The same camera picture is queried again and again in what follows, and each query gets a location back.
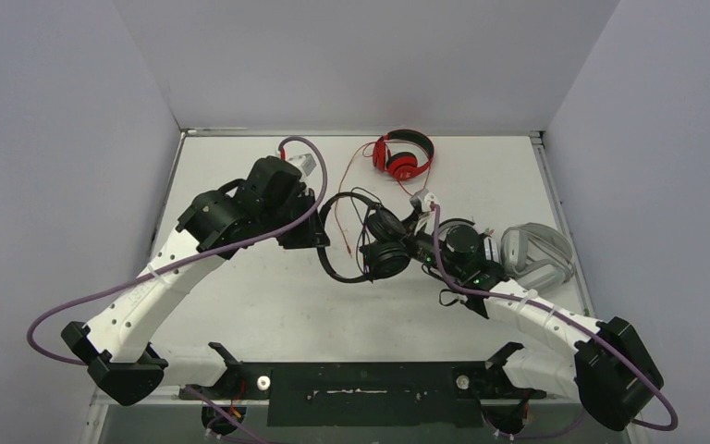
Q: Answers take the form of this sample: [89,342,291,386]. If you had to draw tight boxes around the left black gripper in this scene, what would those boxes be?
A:
[259,188,330,250]

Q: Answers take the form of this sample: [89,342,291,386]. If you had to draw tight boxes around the thin black headphone cable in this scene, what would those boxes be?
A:
[349,186,386,277]

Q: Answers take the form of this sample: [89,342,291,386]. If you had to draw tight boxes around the grey white headphones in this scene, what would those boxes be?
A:
[500,223,576,293]

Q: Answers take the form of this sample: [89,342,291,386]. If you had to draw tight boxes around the black white striped headphones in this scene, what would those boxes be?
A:
[438,217,501,269]

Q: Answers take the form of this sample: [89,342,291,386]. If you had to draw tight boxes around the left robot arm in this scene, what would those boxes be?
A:
[61,154,317,406]

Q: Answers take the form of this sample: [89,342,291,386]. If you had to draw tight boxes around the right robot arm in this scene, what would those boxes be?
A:
[410,190,679,431]

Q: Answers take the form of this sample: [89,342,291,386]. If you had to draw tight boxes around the red headphones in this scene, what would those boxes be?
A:
[372,129,435,182]

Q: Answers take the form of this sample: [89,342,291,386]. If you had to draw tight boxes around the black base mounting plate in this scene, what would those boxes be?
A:
[199,361,546,427]

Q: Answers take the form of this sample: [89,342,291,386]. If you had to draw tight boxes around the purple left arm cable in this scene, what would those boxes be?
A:
[26,135,330,444]

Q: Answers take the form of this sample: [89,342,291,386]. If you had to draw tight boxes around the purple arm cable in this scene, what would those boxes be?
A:
[26,135,330,444]
[429,202,679,441]

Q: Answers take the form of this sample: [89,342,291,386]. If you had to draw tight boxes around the red headphone cable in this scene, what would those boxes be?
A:
[335,137,435,257]

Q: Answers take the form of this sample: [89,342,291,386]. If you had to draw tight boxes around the aluminium frame rail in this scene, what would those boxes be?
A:
[61,145,663,436]

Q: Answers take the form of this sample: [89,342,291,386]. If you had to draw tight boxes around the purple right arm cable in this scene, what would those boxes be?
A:
[429,202,679,441]

